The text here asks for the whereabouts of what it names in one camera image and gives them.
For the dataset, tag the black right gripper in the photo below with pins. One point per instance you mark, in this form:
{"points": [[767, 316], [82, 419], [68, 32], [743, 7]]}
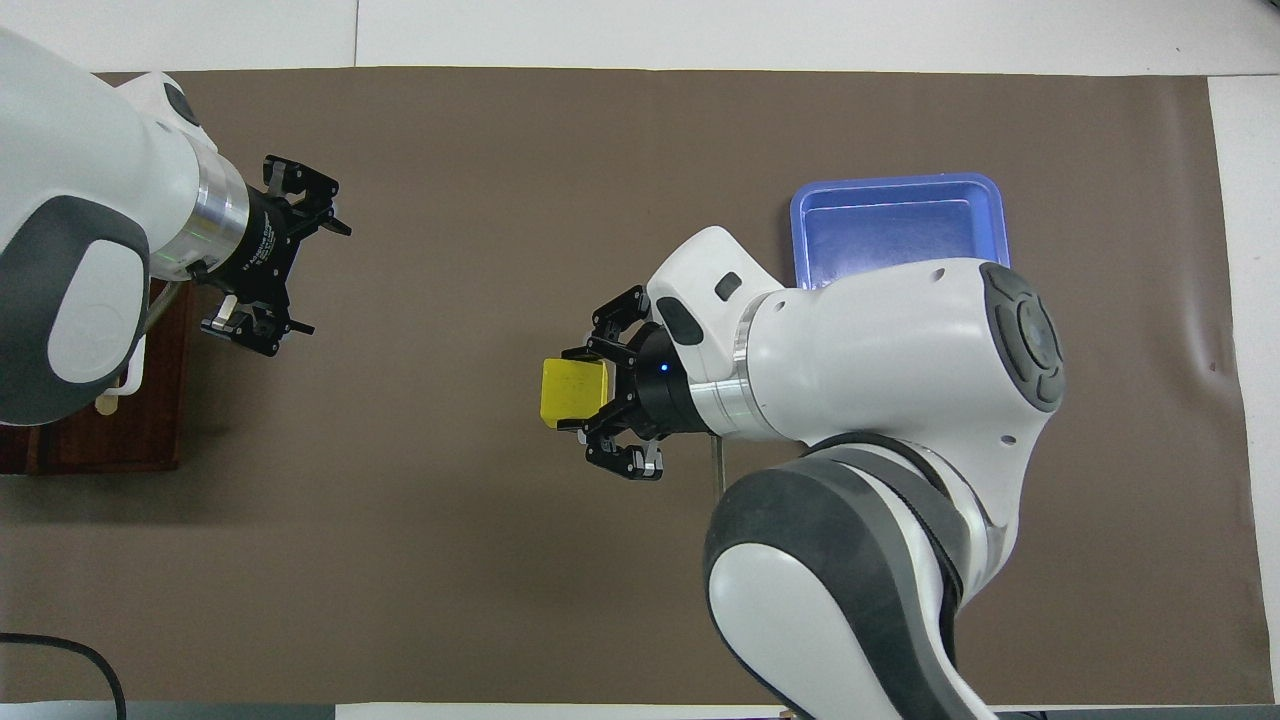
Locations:
{"points": [[660, 390]]}

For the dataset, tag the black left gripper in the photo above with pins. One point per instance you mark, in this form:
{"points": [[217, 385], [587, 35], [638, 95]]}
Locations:
{"points": [[255, 245]]}

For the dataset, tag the yellow block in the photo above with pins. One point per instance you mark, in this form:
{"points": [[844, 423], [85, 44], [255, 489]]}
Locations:
{"points": [[572, 392]]}

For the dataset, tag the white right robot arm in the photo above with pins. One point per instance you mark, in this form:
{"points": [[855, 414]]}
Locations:
{"points": [[880, 350]]}

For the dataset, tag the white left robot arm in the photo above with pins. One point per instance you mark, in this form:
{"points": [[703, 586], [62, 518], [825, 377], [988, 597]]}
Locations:
{"points": [[80, 150]]}

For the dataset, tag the brown paper mat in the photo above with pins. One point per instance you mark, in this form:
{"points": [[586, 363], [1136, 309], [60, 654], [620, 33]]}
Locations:
{"points": [[450, 550]]}

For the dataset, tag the blue plastic tray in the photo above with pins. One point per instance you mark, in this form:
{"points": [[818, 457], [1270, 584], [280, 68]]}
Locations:
{"points": [[890, 225]]}

